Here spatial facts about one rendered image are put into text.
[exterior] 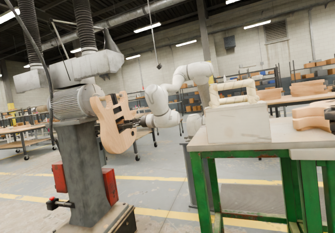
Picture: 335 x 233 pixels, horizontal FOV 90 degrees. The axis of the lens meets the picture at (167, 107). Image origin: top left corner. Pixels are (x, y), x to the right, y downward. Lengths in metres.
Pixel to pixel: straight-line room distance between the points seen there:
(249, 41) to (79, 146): 11.80
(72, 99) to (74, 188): 0.70
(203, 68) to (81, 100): 0.92
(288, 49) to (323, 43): 1.63
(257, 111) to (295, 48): 11.99
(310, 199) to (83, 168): 1.36
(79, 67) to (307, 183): 1.36
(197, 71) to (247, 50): 10.99
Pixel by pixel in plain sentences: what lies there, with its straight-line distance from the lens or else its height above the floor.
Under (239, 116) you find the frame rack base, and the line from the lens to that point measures 0.82.
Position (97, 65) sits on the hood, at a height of 1.45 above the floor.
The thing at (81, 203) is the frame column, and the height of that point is 0.47.
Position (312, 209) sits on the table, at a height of 0.63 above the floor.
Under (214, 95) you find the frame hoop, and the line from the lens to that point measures 0.83.
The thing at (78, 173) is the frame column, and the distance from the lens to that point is 1.53.
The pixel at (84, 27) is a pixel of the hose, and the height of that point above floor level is 1.72.
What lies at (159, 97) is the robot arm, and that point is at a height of 1.19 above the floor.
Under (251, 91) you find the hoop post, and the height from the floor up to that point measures 1.16.
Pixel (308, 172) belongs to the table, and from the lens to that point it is 0.94.
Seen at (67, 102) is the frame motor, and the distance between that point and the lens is 1.42.
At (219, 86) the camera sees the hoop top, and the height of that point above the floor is 1.20.
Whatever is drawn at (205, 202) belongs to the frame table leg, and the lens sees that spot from 1.00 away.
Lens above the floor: 1.18
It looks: 3 degrees down
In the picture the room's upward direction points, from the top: 8 degrees counter-clockwise
